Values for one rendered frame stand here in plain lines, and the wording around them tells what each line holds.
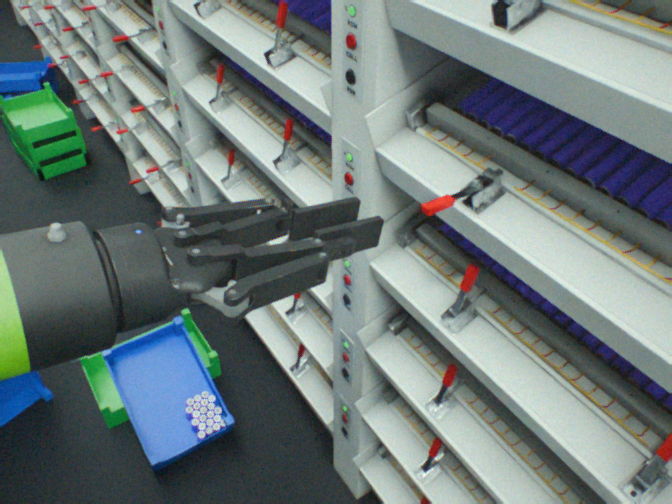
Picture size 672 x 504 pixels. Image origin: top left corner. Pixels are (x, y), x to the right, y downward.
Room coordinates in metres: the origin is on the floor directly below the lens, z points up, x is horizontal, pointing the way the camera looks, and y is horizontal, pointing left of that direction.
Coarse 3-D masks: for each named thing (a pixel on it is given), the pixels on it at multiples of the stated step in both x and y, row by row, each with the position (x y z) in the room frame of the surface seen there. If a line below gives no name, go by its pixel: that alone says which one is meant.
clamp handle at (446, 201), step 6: (474, 180) 0.51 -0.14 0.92; (474, 186) 0.51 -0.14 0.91; (480, 186) 0.51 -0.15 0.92; (462, 192) 0.50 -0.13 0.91; (468, 192) 0.50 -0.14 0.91; (474, 192) 0.50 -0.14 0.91; (438, 198) 0.48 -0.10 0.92; (444, 198) 0.49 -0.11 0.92; (450, 198) 0.49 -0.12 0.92; (456, 198) 0.49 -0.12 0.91; (462, 198) 0.49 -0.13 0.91; (426, 204) 0.47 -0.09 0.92; (432, 204) 0.47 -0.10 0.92; (438, 204) 0.47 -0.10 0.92; (444, 204) 0.48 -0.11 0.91; (450, 204) 0.48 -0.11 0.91; (426, 210) 0.47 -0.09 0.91; (432, 210) 0.47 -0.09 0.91; (438, 210) 0.47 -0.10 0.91
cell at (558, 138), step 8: (576, 120) 0.57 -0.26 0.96; (568, 128) 0.56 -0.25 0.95; (576, 128) 0.56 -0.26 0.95; (584, 128) 0.57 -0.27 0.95; (552, 136) 0.56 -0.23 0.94; (560, 136) 0.55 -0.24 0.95; (568, 136) 0.55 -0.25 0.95; (544, 144) 0.55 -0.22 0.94; (552, 144) 0.55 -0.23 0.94; (560, 144) 0.55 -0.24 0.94; (544, 152) 0.54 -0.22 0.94; (552, 152) 0.54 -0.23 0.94; (544, 160) 0.54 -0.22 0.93
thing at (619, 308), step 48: (432, 96) 0.66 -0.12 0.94; (384, 144) 0.64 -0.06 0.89; (432, 144) 0.61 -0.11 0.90; (432, 192) 0.54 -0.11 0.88; (528, 192) 0.51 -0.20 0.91; (480, 240) 0.49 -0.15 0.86; (528, 240) 0.45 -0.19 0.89; (576, 240) 0.44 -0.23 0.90; (624, 240) 0.42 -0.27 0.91; (576, 288) 0.38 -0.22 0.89; (624, 288) 0.37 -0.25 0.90; (624, 336) 0.34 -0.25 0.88
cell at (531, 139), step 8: (560, 112) 0.59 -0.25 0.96; (552, 120) 0.58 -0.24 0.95; (560, 120) 0.58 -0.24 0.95; (568, 120) 0.58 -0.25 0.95; (536, 128) 0.58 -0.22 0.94; (544, 128) 0.57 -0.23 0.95; (552, 128) 0.57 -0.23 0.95; (560, 128) 0.57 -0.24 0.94; (528, 136) 0.57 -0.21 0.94; (536, 136) 0.56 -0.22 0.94; (544, 136) 0.56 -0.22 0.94; (528, 144) 0.56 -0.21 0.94; (536, 144) 0.56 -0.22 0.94
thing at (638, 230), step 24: (432, 120) 0.64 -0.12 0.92; (456, 120) 0.61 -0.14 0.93; (480, 144) 0.57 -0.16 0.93; (504, 144) 0.56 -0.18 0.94; (504, 168) 0.55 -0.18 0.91; (528, 168) 0.51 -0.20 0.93; (552, 168) 0.51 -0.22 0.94; (552, 192) 0.49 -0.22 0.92; (576, 192) 0.47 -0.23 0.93; (600, 192) 0.46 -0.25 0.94; (576, 216) 0.45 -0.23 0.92; (600, 216) 0.44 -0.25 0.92; (624, 216) 0.43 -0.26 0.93; (600, 240) 0.42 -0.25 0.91; (648, 240) 0.40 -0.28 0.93
